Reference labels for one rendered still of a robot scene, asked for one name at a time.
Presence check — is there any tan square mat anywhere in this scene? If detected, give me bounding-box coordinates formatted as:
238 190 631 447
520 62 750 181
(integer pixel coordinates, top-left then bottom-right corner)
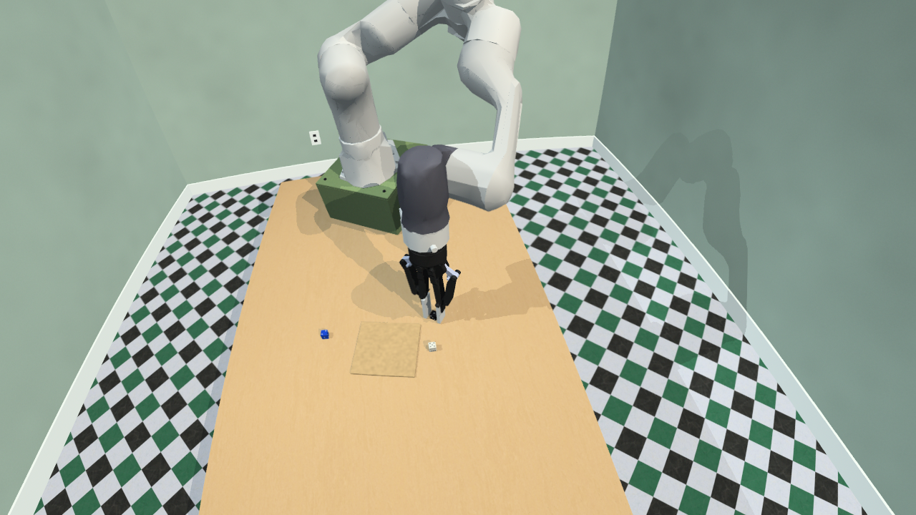
351 322 421 378

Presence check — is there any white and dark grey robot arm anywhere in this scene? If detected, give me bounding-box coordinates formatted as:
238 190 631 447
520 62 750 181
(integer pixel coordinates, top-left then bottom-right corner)
317 0 522 252

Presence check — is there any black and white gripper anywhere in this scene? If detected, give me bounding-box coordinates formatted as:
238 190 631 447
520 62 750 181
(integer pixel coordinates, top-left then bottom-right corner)
399 244 461 324

